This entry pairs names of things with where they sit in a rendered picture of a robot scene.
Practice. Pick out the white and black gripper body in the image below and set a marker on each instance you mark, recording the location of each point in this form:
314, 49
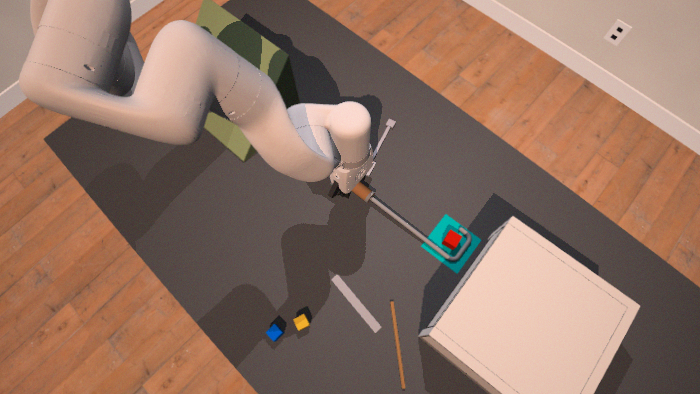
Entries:
349, 178

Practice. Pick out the teal square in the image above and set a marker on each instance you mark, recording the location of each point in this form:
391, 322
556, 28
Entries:
437, 236

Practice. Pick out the grey combination wrench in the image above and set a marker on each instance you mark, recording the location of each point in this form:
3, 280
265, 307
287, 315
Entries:
390, 124

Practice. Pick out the blue cube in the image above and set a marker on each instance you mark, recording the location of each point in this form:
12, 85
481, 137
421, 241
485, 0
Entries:
275, 332

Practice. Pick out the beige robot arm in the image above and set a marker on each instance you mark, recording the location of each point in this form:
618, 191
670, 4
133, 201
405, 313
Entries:
80, 64

